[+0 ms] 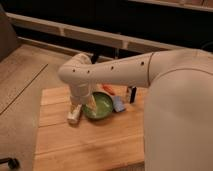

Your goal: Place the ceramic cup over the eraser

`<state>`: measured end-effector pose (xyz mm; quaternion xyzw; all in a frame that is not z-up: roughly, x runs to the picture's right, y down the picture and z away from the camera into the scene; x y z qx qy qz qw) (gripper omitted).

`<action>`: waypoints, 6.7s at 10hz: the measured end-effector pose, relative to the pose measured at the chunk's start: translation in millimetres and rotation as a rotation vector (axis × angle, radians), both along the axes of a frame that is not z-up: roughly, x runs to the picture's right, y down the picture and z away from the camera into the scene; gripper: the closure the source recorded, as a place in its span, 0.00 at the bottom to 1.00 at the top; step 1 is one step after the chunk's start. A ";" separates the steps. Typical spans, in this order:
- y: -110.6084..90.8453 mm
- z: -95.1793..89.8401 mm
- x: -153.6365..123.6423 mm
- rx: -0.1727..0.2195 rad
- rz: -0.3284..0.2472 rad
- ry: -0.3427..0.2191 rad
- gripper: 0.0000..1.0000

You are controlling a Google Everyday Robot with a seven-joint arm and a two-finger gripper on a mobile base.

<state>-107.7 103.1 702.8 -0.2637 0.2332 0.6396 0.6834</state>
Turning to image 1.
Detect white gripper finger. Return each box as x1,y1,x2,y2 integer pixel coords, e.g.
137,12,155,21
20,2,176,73
87,96,97,116

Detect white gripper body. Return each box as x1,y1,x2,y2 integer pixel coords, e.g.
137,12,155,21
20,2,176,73
69,83,92,104

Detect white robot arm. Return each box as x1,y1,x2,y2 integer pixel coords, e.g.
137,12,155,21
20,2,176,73
58,49,213,171

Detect green ceramic bowl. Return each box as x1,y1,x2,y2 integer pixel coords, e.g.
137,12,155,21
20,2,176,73
82,92,113,120

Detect white plastic bottle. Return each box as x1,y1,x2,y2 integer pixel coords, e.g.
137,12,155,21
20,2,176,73
67,105,82,124

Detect orange carrot toy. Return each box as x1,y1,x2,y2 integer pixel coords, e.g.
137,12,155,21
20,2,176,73
102,84,115,95

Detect blue sponge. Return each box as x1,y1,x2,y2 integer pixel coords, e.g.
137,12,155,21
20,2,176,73
113,96,125,112

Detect wooden board table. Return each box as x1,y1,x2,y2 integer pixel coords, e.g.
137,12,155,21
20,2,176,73
33,87,147,171

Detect grey cabinet corner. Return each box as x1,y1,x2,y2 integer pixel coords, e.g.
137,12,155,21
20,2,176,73
0,4,20,62

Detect black chair wheel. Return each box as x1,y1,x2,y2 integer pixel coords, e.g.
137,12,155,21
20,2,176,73
0,158,20,169

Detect black bracket under rail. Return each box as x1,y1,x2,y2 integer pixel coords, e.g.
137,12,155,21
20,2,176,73
91,52,100,64

